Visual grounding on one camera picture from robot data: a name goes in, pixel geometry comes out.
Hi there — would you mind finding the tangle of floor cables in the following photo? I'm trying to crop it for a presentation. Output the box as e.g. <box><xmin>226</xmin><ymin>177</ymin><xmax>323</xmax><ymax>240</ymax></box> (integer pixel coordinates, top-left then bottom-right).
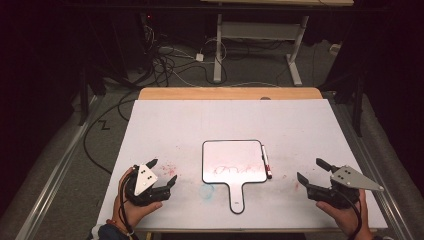
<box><xmin>143</xmin><ymin>24</ymin><xmax>229</xmax><ymax>88</ymax></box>

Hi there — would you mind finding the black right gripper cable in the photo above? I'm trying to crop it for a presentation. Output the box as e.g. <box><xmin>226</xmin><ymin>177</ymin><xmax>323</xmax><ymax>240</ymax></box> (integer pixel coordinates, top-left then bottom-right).
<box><xmin>336</xmin><ymin>189</ymin><xmax>364</xmax><ymax>240</ymax></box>

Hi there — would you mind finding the white standing desk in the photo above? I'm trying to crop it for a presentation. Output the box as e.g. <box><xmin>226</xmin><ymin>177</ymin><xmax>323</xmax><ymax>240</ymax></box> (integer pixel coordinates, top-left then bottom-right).
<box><xmin>199</xmin><ymin>0</ymin><xmax>355</xmax><ymax>87</ymax></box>

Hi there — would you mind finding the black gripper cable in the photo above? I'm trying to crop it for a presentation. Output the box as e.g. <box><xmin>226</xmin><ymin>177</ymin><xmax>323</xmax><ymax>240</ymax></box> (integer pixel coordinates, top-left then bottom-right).
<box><xmin>118</xmin><ymin>166</ymin><xmax>139</xmax><ymax>240</ymax></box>
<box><xmin>336</xmin><ymin>189</ymin><xmax>364</xmax><ymax>240</ymax></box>

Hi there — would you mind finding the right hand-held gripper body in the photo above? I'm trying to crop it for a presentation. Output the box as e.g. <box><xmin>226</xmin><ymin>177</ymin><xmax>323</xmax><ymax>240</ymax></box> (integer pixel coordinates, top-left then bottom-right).
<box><xmin>305</xmin><ymin>164</ymin><xmax>385</xmax><ymax>210</ymax></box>

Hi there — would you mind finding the white red-capped marker pen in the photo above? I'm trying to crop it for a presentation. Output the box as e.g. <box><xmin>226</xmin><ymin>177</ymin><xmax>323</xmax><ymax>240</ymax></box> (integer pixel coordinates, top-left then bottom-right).
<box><xmin>260</xmin><ymin>144</ymin><xmax>273</xmax><ymax>180</ymax></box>

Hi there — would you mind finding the red bracelet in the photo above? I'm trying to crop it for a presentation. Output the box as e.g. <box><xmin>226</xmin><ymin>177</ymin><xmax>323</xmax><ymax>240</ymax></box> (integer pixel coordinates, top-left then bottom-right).
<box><xmin>105</xmin><ymin>218</ymin><xmax>135</xmax><ymax>236</ymax></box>

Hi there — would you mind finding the large white table cover sheet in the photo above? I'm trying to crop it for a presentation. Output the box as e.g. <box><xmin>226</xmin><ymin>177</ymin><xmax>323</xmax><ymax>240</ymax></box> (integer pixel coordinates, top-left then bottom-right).
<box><xmin>96</xmin><ymin>98</ymin><xmax>389</xmax><ymax>232</ymax></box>

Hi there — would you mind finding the long black floor cable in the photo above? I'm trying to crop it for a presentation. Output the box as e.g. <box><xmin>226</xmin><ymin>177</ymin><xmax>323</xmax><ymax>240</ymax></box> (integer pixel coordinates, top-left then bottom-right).
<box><xmin>83</xmin><ymin>89</ymin><xmax>141</xmax><ymax>176</ymax></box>

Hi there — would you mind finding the small whiteboard with handle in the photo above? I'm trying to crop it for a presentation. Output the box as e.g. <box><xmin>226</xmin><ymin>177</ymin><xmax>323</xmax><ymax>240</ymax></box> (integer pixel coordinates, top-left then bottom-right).
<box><xmin>201</xmin><ymin>139</ymin><xmax>269</xmax><ymax>215</ymax></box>

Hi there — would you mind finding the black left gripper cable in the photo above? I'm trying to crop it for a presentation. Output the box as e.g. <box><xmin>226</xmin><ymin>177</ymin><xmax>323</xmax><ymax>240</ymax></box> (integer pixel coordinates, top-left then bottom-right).
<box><xmin>118</xmin><ymin>166</ymin><xmax>139</xmax><ymax>240</ymax></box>

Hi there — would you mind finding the aluminium floor rail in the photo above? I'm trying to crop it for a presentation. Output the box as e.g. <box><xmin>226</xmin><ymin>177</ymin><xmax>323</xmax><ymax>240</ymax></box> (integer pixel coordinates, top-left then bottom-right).
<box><xmin>14</xmin><ymin>94</ymin><xmax>104</xmax><ymax>240</ymax></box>
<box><xmin>331</xmin><ymin>98</ymin><xmax>416</xmax><ymax>240</ymax></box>

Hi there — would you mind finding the person's right hand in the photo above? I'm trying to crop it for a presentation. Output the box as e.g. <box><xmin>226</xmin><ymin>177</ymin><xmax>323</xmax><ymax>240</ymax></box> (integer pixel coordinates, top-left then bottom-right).
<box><xmin>315</xmin><ymin>188</ymin><xmax>371</xmax><ymax>238</ymax></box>

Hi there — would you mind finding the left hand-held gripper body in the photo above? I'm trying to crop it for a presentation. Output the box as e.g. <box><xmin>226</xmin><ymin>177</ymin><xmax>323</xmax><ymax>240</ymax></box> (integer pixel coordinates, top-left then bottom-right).
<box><xmin>123</xmin><ymin>163</ymin><xmax>173</xmax><ymax>207</ymax></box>

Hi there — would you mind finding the person's left hand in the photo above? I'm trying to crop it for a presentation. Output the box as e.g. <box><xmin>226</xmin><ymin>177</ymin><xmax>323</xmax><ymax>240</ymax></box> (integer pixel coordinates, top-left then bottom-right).
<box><xmin>111</xmin><ymin>166</ymin><xmax>164</xmax><ymax>231</ymax></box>

